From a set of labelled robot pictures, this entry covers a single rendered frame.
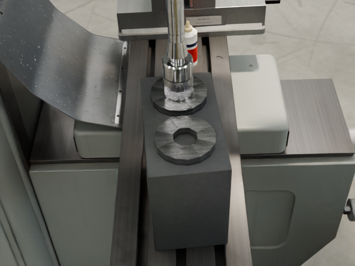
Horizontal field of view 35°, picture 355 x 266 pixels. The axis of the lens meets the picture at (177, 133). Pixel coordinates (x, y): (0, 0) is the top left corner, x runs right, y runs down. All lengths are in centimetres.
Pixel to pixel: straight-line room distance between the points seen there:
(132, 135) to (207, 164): 34
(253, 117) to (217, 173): 52
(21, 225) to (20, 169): 18
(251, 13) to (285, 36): 166
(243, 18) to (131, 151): 45
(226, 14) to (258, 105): 23
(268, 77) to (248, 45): 150
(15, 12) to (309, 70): 179
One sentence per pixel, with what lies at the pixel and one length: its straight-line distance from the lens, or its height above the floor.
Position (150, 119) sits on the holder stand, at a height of 112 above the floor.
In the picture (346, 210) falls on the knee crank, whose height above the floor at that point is 53.
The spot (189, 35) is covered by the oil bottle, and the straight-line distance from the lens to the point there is 119.
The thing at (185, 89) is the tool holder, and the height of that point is 116.
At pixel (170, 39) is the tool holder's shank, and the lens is 80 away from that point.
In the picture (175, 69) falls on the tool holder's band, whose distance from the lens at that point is 82.
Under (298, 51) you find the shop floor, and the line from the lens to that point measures 288.
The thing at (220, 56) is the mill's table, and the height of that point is 94.
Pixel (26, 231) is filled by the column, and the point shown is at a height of 54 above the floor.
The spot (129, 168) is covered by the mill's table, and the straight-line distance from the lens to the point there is 104.
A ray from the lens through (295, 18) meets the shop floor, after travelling 312.
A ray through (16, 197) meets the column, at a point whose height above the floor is 67.
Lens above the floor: 171
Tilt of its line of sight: 45 degrees down
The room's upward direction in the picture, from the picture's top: 3 degrees counter-clockwise
